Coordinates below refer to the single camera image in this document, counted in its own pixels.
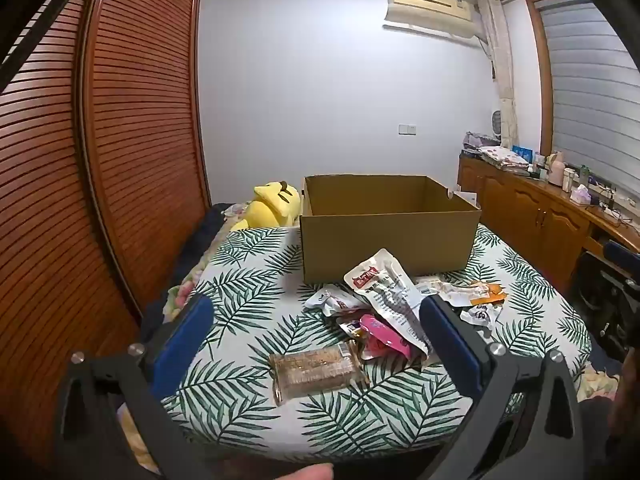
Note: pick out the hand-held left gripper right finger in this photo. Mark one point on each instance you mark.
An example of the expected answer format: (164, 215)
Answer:
(450, 347)

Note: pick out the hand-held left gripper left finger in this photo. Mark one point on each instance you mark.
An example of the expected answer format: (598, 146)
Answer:
(182, 345)

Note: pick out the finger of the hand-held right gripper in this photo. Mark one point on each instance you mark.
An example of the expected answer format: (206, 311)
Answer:
(621, 253)

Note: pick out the white blue snack packet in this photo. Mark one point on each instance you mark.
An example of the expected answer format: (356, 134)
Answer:
(481, 316)

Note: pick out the silver orange snack packet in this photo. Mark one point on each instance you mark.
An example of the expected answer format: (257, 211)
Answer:
(465, 291)

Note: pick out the brown cardboard box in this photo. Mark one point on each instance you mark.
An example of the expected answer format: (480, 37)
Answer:
(385, 240)

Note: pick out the person's left hand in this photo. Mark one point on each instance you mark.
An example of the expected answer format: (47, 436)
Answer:
(312, 473)

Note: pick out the white power strip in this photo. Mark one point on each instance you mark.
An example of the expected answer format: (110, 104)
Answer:
(611, 214)

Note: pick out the floral blanket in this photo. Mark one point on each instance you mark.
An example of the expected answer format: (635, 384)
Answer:
(182, 290)

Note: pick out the pink snack packet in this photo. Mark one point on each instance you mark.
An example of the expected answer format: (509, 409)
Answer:
(382, 335)

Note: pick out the pink tissue box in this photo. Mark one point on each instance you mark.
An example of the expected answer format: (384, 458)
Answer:
(581, 195)

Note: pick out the large white red-label snack packet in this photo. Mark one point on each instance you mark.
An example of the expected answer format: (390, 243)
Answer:
(387, 290)

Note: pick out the green bottle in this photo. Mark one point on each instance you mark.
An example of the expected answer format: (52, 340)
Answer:
(584, 175)

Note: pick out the green leaf print cloth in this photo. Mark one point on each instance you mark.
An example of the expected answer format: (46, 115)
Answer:
(260, 300)

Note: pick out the wooden cabinet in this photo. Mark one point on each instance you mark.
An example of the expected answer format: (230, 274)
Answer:
(525, 220)

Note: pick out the pink thermos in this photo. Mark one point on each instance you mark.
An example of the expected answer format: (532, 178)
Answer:
(556, 169)

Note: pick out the small white snack packet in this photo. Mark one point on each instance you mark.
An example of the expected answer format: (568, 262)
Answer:
(332, 300)

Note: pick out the clear sesame bar pack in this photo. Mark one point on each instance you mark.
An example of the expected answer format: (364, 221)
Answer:
(315, 372)

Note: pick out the small blue box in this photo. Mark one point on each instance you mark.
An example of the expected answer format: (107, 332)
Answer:
(522, 151)

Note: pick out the folded floral cloth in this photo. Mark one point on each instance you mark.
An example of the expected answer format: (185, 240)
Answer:
(502, 156)

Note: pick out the yellow plush toy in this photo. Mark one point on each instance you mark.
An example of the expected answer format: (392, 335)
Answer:
(270, 205)

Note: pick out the small white fan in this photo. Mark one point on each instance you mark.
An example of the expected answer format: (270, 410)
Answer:
(496, 122)

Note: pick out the purple wrapped pack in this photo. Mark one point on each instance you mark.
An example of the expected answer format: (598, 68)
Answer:
(476, 141)

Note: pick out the wooden louvered wardrobe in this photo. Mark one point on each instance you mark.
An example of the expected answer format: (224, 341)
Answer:
(100, 160)

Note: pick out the cream curtain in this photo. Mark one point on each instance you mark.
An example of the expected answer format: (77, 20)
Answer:
(500, 70)

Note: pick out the white wall switch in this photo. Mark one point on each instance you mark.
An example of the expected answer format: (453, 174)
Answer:
(408, 129)

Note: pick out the white wall air conditioner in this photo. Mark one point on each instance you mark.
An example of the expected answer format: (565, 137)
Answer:
(427, 7)

